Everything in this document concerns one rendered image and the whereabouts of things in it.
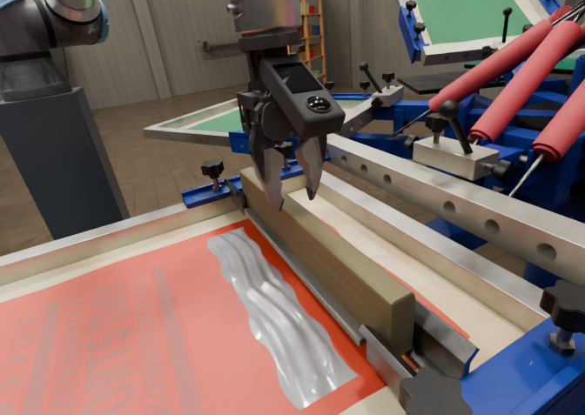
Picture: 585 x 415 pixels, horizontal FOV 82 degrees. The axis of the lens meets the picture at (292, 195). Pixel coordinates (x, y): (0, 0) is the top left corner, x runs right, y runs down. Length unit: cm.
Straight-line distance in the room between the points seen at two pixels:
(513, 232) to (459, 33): 129
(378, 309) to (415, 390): 9
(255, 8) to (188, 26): 979
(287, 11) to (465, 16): 148
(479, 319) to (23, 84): 103
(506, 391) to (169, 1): 1008
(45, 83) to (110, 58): 901
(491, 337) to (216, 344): 31
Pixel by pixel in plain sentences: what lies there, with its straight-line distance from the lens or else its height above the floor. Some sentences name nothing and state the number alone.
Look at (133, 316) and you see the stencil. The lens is 53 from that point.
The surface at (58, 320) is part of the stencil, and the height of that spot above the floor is 96.
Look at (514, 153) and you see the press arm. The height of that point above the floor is 104.
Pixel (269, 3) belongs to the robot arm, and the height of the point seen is 131.
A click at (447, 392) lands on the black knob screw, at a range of 27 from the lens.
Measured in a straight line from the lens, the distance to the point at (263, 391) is 40.
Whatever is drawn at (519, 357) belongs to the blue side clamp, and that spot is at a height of 100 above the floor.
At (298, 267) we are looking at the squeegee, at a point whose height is 100.
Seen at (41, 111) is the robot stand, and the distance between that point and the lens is 104.
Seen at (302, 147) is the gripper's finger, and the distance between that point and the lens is 43.
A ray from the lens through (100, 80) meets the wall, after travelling 1009.
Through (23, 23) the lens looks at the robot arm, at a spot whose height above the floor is 136.
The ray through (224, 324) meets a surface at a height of 96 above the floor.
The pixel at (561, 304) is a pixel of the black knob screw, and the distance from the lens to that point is 36.
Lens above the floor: 128
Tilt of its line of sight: 26 degrees down
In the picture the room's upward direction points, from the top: 7 degrees counter-clockwise
